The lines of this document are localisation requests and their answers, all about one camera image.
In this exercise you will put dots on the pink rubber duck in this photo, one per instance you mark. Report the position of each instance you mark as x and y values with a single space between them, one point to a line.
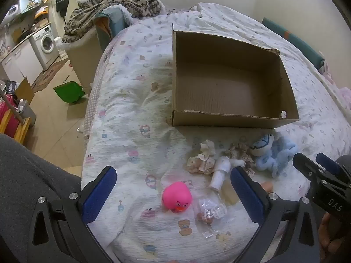
175 194

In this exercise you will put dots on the beige armchair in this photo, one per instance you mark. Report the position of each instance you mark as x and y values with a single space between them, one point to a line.
82 60

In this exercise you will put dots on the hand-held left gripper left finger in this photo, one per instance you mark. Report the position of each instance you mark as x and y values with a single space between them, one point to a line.
98 194

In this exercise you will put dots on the teal headboard cushion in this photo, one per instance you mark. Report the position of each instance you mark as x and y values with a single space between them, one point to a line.
296 43

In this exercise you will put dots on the green dustpan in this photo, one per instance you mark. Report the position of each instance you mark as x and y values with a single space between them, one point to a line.
68 91

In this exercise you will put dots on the blue plush octopus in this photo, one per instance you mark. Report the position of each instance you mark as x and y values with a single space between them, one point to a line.
277 153

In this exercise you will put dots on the yellow stool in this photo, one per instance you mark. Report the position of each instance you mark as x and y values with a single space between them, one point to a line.
22 131

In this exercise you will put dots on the beige lace scrunchie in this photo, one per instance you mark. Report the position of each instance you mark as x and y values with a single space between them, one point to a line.
241 150

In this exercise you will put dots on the cream frilly scrunchie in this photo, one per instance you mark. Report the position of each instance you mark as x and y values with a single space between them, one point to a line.
203 159

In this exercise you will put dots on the person's right hand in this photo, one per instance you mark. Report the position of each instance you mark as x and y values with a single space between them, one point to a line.
327 235

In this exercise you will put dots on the grey bin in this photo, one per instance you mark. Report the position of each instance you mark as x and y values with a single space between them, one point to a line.
27 113

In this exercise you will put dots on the pink cloth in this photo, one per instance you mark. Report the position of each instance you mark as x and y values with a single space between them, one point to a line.
345 96

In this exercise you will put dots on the clear plastic bag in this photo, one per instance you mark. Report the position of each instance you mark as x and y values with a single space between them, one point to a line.
211 211

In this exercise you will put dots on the white cabinet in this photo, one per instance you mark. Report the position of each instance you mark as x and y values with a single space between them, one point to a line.
24 60

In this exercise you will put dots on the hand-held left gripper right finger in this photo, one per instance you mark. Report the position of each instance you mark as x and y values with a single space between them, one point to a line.
246 197

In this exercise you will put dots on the pink suitcase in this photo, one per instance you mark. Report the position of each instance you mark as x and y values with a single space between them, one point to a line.
6 109

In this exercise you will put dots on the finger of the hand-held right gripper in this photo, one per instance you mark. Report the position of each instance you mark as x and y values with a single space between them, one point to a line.
326 162
305 167

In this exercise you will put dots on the patterned floor rug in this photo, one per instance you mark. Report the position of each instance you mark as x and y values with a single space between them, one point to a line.
46 78

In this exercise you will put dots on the small brown cardboard box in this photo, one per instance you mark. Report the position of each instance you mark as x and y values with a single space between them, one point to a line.
24 91

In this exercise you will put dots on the patterned knit blanket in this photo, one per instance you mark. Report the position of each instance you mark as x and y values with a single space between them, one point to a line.
109 0

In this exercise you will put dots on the white washing machine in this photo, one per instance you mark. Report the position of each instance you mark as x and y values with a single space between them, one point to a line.
45 43

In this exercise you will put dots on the cluttered wall shelf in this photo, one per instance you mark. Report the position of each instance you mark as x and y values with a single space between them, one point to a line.
30 4

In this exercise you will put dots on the black hanging garment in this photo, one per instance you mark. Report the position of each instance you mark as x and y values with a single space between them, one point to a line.
61 4

